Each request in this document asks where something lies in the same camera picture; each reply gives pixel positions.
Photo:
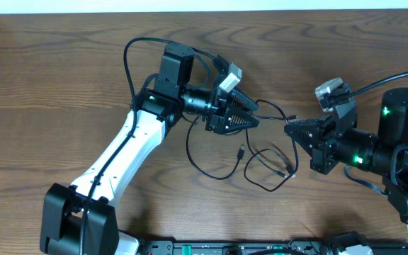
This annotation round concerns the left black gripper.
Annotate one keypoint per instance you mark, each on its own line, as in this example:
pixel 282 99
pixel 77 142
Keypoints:
pixel 219 119

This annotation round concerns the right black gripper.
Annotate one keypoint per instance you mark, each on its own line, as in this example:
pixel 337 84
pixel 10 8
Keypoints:
pixel 323 161

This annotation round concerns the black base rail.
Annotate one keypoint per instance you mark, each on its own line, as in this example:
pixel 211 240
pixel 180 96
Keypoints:
pixel 348 243

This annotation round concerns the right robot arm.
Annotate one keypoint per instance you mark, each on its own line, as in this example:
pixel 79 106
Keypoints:
pixel 385 152

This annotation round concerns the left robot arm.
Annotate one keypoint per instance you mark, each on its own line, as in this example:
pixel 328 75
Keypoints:
pixel 80 218

